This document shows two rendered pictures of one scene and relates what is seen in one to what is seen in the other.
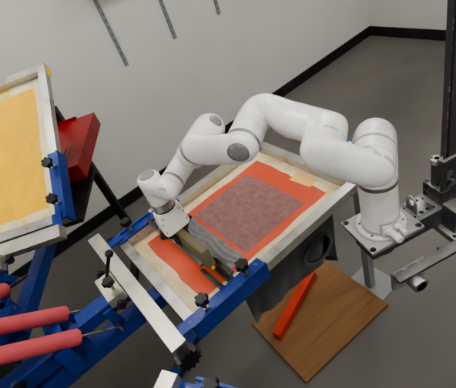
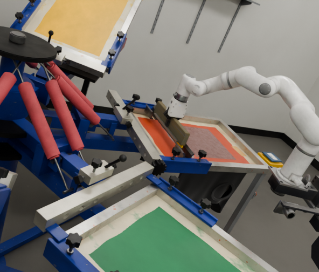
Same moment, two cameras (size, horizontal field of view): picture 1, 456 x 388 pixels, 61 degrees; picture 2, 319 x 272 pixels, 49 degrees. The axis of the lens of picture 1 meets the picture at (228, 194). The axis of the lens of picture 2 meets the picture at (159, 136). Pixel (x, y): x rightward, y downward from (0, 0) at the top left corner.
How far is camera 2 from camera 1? 0.90 m
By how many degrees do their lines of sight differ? 15
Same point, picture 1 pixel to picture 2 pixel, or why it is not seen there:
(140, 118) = (130, 67)
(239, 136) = (271, 82)
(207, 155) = (248, 81)
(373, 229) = (286, 174)
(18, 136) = (104, 11)
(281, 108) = (294, 86)
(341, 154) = (311, 117)
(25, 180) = (94, 34)
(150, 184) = (191, 80)
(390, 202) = (305, 163)
